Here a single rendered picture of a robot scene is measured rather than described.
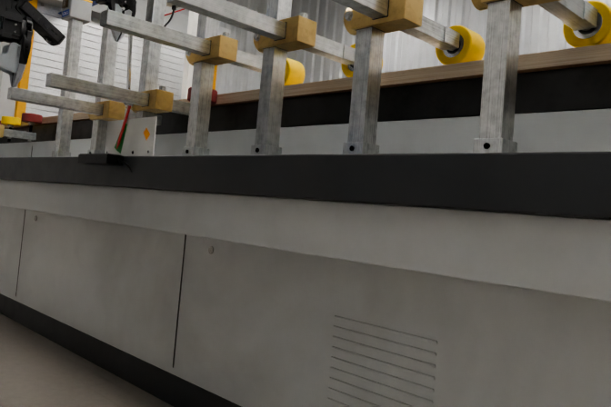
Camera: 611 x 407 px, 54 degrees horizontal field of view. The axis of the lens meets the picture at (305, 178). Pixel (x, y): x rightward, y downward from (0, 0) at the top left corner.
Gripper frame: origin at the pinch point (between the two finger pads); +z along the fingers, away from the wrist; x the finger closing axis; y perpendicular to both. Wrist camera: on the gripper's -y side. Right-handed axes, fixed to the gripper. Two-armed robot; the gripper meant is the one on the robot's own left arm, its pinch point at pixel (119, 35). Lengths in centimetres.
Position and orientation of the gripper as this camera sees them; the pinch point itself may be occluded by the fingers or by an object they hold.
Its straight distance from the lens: 166.6
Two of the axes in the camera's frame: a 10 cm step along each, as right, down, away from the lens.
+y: -9.0, -0.5, 4.3
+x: -4.3, -0.9, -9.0
